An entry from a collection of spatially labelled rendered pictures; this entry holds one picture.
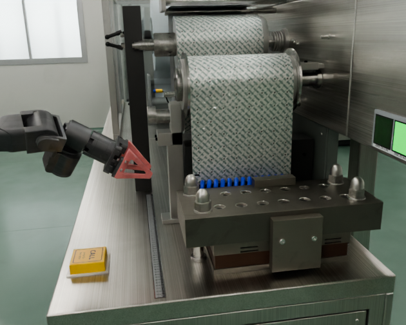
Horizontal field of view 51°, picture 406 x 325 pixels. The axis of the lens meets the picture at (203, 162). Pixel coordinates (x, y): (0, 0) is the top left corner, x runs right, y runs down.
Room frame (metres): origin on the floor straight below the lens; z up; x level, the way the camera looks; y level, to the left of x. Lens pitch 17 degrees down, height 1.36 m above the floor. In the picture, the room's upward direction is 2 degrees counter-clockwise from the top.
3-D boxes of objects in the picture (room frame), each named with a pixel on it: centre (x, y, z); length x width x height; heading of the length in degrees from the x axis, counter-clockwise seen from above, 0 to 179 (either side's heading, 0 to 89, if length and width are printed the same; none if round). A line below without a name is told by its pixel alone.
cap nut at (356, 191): (0.82, -0.31, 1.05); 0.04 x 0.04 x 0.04
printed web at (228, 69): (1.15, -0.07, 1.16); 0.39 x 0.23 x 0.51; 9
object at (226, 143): (0.96, -0.09, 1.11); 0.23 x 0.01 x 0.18; 99
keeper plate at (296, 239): (0.75, -0.18, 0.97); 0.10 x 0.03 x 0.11; 99
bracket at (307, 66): (1.04, -0.26, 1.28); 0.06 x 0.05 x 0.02; 99
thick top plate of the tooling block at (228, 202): (0.84, -0.15, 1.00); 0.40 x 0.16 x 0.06; 99
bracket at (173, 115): (1.03, 0.08, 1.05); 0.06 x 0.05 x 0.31; 99
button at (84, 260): (0.80, 0.24, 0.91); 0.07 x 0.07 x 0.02; 9
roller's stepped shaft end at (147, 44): (1.23, 0.16, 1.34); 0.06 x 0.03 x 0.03; 99
